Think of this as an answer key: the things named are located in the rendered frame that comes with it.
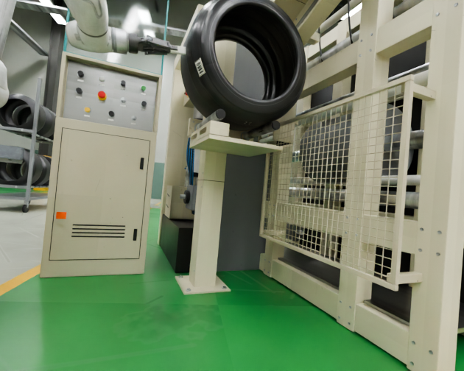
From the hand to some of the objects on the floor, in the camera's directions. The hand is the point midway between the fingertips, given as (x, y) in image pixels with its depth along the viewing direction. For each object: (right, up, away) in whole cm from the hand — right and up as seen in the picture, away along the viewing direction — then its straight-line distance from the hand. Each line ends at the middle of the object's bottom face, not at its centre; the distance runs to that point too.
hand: (177, 49), depth 114 cm
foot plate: (+6, -118, +41) cm, 125 cm away
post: (+6, -118, +41) cm, 125 cm away
